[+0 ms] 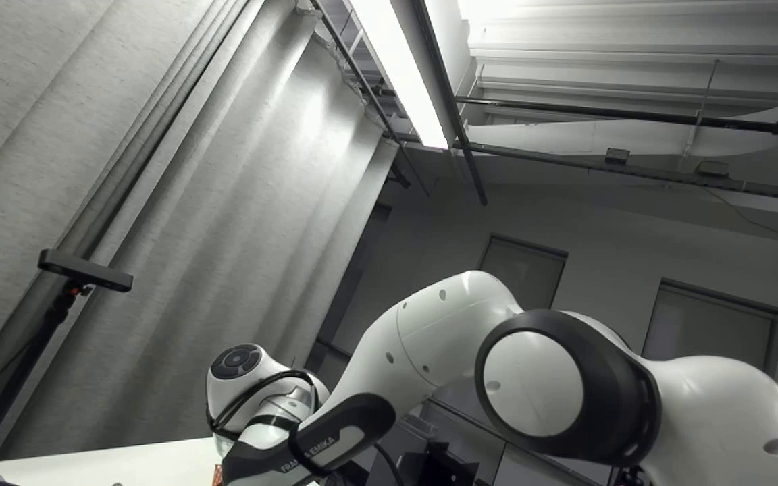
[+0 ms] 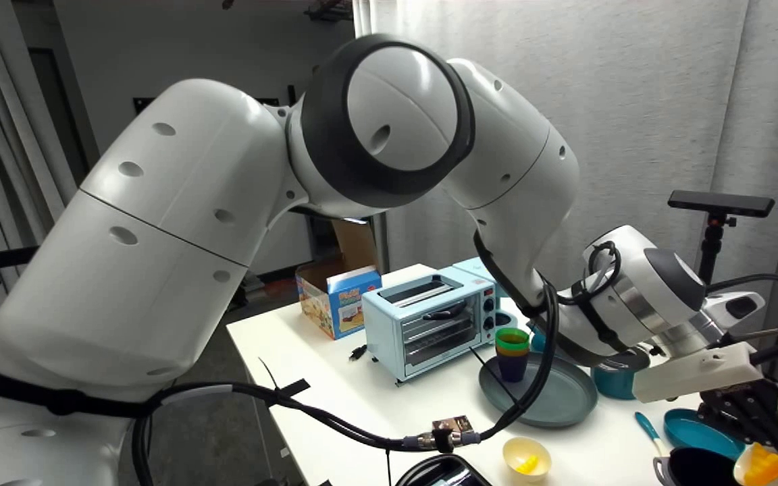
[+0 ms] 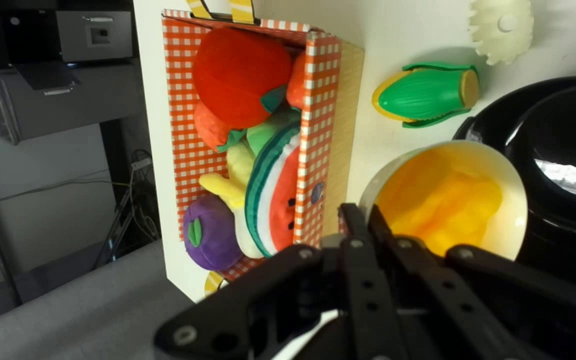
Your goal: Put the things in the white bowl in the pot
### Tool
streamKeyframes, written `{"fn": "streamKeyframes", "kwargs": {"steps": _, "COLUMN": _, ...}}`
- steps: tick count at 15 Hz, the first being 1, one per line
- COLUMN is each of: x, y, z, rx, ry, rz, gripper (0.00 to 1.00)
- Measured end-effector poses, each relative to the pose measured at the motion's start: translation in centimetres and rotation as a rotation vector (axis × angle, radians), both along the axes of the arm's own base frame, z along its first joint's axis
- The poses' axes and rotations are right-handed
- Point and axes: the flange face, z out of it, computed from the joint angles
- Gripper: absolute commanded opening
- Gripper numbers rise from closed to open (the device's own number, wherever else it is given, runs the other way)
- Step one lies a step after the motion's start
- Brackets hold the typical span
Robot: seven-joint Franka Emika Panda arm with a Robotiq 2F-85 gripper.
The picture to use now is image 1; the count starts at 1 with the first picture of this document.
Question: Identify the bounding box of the long ceiling light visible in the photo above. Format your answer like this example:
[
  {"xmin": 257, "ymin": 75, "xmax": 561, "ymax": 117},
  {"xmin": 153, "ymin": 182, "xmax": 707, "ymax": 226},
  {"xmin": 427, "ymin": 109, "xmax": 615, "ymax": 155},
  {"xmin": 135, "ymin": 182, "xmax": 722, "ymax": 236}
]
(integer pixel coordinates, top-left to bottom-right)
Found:
[{"xmin": 346, "ymin": 0, "xmax": 450, "ymax": 152}]

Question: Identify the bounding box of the black ceiling pipe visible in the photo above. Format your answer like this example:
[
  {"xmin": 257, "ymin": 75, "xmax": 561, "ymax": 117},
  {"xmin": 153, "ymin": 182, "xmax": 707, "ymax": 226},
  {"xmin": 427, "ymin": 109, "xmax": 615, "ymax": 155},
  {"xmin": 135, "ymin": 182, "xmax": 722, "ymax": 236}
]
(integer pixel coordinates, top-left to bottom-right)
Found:
[{"xmin": 453, "ymin": 82, "xmax": 778, "ymax": 141}]

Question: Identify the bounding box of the black bar camera on pole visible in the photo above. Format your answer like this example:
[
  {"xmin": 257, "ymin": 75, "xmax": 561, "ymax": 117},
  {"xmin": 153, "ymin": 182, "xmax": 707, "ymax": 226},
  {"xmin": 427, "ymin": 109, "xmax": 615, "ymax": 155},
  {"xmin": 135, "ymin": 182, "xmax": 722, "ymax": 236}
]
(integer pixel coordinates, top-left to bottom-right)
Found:
[{"xmin": 34, "ymin": 249, "xmax": 135, "ymax": 295}]

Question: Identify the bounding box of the grey camera pole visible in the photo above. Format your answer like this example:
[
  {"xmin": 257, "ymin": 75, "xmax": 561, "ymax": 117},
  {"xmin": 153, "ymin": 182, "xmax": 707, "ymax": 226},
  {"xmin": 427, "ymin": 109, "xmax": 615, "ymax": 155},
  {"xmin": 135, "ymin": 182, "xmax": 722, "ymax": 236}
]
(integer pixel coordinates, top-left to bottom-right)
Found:
[{"xmin": 0, "ymin": 278, "xmax": 86, "ymax": 473}]

